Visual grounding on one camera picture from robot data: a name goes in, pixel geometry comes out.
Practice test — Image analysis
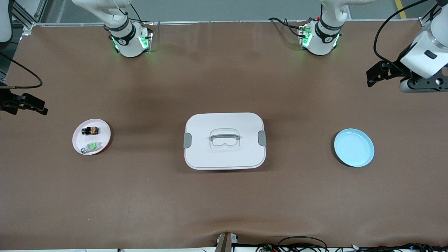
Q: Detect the light blue round plate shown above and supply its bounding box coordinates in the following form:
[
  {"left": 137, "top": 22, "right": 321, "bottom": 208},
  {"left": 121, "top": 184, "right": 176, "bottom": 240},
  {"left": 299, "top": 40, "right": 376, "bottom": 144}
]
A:
[{"left": 334, "top": 128, "right": 375, "bottom": 168}]

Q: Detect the pink round plate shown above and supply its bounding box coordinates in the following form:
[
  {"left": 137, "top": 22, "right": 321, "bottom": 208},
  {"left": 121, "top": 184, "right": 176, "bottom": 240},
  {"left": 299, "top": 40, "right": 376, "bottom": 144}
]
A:
[{"left": 72, "top": 119, "right": 112, "bottom": 155}]

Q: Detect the white lidded storage box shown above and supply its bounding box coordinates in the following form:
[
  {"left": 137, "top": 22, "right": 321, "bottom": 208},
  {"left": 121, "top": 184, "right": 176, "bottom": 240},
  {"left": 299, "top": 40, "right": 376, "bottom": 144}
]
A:
[{"left": 183, "top": 112, "right": 267, "bottom": 170}]

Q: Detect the brown table mat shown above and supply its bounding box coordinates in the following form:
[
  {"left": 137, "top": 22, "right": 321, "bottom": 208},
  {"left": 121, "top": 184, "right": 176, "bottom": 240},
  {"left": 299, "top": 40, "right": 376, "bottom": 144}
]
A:
[{"left": 0, "top": 20, "right": 448, "bottom": 251}]

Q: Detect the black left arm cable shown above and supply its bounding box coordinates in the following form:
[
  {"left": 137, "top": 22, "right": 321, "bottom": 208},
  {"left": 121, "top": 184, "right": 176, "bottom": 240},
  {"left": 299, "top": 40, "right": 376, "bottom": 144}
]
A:
[{"left": 373, "top": 0, "right": 432, "bottom": 70}]

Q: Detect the green and grey switch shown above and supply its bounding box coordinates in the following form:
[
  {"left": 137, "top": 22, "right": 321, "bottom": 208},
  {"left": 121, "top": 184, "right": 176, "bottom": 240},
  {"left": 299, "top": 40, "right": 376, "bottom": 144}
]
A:
[{"left": 81, "top": 141, "right": 103, "bottom": 154}]

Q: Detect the black left base cable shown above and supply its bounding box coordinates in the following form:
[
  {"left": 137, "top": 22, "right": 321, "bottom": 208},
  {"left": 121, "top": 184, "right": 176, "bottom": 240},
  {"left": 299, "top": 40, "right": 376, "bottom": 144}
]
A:
[{"left": 268, "top": 17, "right": 310, "bottom": 37}]

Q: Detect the aluminium table edge rail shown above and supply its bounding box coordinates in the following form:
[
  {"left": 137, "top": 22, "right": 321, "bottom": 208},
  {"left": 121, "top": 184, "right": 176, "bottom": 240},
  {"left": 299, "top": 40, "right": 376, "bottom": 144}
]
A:
[{"left": 21, "top": 18, "right": 429, "bottom": 27}]

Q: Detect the black cable bundle with plugs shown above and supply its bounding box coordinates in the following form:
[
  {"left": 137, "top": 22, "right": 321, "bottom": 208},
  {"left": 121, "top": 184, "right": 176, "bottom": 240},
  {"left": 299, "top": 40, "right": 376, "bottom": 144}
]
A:
[{"left": 350, "top": 243, "right": 448, "bottom": 252}]

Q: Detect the black looped cable bundle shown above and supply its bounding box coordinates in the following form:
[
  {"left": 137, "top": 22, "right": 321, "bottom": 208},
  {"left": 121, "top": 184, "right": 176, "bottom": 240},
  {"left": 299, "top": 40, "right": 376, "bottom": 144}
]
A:
[{"left": 255, "top": 236, "right": 329, "bottom": 252}]

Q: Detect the metal bracket with post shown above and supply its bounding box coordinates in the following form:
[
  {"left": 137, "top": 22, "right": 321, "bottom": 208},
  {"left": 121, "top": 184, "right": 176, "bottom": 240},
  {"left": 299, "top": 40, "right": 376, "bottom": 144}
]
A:
[{"left": 215, "top": 232, "right": 239, "bottom": 252}]

